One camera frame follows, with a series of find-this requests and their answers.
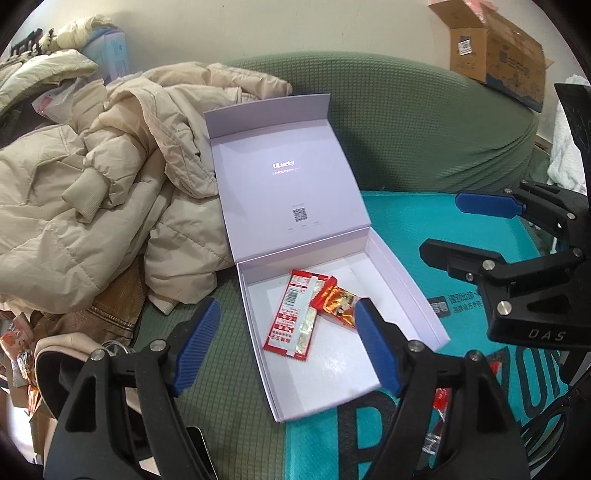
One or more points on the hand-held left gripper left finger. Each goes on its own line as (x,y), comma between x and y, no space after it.
(194,350)

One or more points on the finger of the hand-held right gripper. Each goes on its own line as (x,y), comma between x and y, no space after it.
(457,258)
(485,204)

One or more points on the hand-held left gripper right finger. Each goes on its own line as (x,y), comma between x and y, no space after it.
(376,350)

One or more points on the red gold figure candy packet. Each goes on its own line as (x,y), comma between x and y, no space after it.
(334,302)

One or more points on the red ketchup packet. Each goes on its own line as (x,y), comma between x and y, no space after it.
(441,399)

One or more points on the long red snack packet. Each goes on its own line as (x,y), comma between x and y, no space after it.
(286,323)

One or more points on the lavender gift box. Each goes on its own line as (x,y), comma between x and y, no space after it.
(286,184)

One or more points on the teal printed bag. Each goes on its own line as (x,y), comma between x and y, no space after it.
(415,221)

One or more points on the glass jar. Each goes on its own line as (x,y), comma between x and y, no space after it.
(113,346)

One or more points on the black phone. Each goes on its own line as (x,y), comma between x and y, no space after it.
(201,454)

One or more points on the green sofa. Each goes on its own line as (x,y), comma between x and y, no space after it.
(415,115)

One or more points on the beige cap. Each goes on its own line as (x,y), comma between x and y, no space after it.
(60,350)

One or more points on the cardboard box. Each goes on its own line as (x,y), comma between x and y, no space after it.
(508,55)

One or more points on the orange snack packet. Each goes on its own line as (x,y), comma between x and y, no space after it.
(14,334)
(23,369)

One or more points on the beige puffer jacket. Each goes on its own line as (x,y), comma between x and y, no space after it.
(115,184)

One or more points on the white plastic bag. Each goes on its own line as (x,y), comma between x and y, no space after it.
(55,101)

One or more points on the light blue carton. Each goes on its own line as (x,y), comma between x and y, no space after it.
(113,48)

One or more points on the cream padded jacket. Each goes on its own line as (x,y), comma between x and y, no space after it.
(46,64)

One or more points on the black white striped cloth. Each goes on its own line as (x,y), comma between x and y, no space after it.
(23,46)

